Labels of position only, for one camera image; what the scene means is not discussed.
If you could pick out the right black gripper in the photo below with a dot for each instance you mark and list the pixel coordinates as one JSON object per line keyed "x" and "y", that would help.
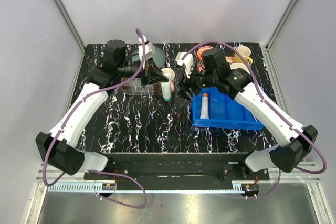
{"x": 184, "y": 86}

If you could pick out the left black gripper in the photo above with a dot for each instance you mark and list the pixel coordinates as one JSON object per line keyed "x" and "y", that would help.
{"x": 151, "y": 74}

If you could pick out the pink ceramic mug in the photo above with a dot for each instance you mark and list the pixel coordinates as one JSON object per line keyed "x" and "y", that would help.
{"x": 172, "y": 77}

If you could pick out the teal cap toothpaste tube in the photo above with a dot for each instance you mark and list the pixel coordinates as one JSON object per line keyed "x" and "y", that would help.
{"x": 166, "y": 90}

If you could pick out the clear acrylic tray wooden handles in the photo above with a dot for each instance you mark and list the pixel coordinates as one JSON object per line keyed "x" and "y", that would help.
{"x": 134, "y": 87}

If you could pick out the orange cap toothpaste tube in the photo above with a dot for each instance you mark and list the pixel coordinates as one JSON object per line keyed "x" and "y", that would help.
{"x": 204, "y": 107}

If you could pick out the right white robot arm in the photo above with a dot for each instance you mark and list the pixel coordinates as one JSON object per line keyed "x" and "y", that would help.
{"x": 292, "y": 138}

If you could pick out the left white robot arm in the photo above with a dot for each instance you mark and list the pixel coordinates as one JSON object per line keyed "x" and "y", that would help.
{"x": 58, "y": 147}

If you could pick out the floral serving tray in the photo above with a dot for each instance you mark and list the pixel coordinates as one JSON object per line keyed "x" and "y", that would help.
{"x": 230, "y": 60}

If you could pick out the teal ceramic plate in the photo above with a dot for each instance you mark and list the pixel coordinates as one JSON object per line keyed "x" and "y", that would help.
{"x": 159, "y": 57}

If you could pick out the red patterned small bowl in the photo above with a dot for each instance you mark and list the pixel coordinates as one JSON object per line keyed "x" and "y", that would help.
{"x": 202, "y": 50}

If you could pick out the blue plastic bin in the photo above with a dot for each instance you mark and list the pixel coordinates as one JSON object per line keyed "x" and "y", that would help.
{"x": 223, "y": 112}

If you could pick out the white cream mug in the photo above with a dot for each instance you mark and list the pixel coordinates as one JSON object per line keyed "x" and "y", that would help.
{"x": 237, "y": 65}

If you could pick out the yellow mug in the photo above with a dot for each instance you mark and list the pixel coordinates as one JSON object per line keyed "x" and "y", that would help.
{"x": 245, "y": 52}

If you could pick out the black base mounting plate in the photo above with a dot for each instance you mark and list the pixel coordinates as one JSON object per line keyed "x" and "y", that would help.
{"x": 185, "y": 171}

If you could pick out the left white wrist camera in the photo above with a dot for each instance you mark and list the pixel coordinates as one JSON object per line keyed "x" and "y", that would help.
{"x": 146, "y": 51}

